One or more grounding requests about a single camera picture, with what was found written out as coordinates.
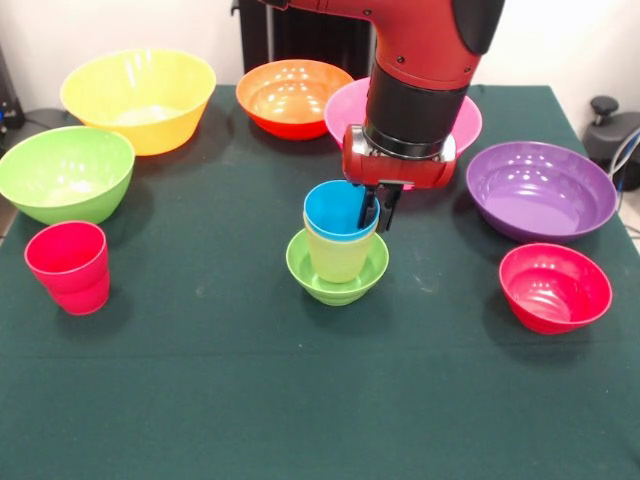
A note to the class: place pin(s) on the small red bowl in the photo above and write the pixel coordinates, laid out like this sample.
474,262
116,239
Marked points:
555,290

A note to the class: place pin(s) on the small green bowl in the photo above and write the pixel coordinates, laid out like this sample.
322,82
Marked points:
335,295

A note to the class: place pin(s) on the black equipment box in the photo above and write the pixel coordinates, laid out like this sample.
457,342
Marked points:
10,110

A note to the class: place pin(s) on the dark green tablecloth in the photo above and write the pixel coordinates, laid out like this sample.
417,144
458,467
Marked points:
250,400

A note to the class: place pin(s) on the large green bowl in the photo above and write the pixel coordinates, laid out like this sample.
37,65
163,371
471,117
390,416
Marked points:
60,175

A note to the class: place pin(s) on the blue cup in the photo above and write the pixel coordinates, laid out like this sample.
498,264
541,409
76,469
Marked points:
330,210

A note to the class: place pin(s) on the purple bowl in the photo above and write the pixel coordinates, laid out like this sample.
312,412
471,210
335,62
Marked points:
540,195

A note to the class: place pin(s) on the large pink bowl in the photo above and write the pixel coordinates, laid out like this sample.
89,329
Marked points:
342,115

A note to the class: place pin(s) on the large yellow bowl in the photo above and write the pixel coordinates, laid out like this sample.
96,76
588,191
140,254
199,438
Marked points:
140,90

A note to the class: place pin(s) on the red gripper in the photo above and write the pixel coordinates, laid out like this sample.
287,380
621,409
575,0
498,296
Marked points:
400,172

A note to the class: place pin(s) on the orange bowl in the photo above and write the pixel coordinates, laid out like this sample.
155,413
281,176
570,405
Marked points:
290,100

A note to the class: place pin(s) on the yellow cup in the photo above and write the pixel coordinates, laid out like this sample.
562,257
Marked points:
335,260

